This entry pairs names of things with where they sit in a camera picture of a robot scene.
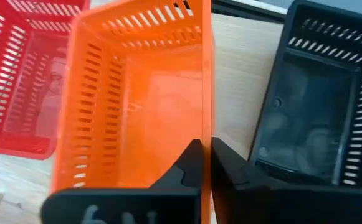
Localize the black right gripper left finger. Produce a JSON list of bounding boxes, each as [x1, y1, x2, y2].
[[40, 139, 205, 224]]

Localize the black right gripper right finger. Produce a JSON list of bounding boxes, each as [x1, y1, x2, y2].
[[211, 136, 362, 224]]

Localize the black plastic slotted basket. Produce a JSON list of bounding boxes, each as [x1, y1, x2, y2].
[[248, 0, 362, 191]]

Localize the orange plastic slotted basket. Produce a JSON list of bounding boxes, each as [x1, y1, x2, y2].
[[50, 0, 215, 224]]

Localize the red plastic slotted basket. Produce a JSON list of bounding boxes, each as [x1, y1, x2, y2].
[[0, 0, 92, 161]]

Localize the black aluminium table frame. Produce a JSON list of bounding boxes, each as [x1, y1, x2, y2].
[[211, 0, 288, 24]]

